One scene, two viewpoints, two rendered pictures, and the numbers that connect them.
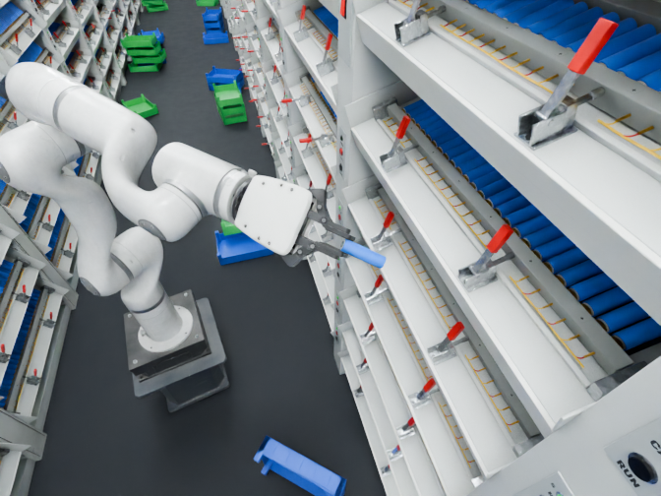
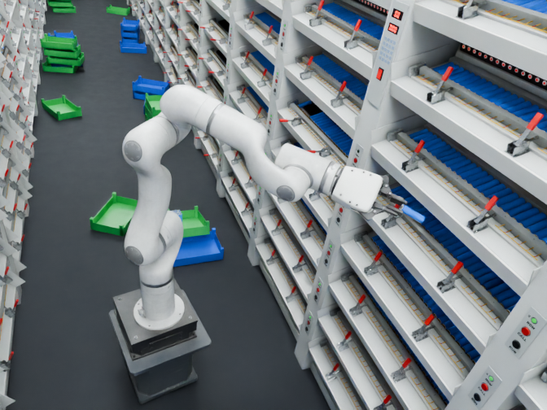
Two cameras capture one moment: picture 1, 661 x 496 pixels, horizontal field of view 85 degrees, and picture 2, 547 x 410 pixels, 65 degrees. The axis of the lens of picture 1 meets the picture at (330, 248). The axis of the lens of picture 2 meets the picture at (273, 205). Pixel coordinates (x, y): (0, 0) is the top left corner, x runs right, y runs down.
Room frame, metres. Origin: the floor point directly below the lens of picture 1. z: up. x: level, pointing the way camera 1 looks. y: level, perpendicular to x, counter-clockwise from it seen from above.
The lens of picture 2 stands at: (-0.45, 0.44, 1.73)
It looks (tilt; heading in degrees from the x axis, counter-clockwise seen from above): 35 degrees down; 349
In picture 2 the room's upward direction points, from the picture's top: 10 degrees clockwise
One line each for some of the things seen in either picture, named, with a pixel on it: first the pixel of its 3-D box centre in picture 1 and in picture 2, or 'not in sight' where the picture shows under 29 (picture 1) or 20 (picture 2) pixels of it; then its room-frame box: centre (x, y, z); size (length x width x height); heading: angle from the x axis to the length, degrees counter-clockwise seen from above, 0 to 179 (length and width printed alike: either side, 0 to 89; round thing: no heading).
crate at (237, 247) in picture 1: (244, 242); (194, 246); (1.46, 0.50, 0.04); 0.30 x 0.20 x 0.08; 106
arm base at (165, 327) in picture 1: (156, 314); (158, 294); (0.70, 0.60, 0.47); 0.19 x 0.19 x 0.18
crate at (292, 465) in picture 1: (300, 475); not in sight; (0.29, 0.10, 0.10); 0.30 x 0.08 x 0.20; 64
